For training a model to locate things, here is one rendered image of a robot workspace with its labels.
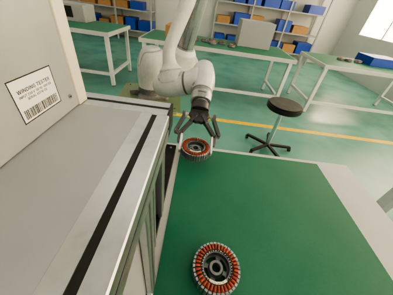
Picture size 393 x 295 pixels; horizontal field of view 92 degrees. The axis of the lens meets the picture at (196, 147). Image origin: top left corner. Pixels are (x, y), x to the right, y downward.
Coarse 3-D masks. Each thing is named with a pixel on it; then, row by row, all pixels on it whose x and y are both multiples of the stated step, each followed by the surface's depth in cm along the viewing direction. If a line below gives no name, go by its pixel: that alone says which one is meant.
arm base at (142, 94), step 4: (132, 88) 115; (136, 88) 115; (140, 88) 112; (132, 92) 115; (136, 92) 115; (140, 92) 113; (144, 92) 112; (148, 92) 111; (152, 92) 111; (140, 96) 112; (144, 96) 112; (148, 96) 112; (152, 96) 112; (156, 96) 113; (160, 96) 114; (164, 100) 115
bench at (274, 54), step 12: (144, 36) 262; (156, 36) 273; (204, 36) 326; (204, 48) 257; (216, 48) 259; (228, 48) 269; (240, 48) 281; (252, 48) 293; (276, 48) 320; (276, 60) 262; (288, 60) 261; (288, 72) 274; (264, 84) 364; (264, 96) 298; (276, 96) 297
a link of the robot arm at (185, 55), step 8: (200, 0) 89; (200, 8) 92; (192, 16) 94; (200, 16) 95; (192, 24) 97; (200, 24) 100; (184, 32) 101; (192, 32) 100; (184, 40) 104; (192, 40) 104; (184, 48) 107; (192, 48) 109; (176, 56) 109; (184, 56) 108; (192, 56) 111; (184, 64) 112; (192, 64) 115
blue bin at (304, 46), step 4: (296, 40) 586; (296, 44) 571; (300, 44) 562; (304, 44) 561; (308, 44) 560; (296, 48) 568; (300, 48) 567; (304, 48) 567; (308, 48) 566; (296, 52) 575; (300, 52) 574
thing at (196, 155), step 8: (184, 144) 70; (192, 144) 74; (200, 144) 73; (208, 144) 73; (184, 152) 68; (192, 152) 67; (200, 152) 68; (208, 152) 69; (192, 160) 69; (200, 160) 68
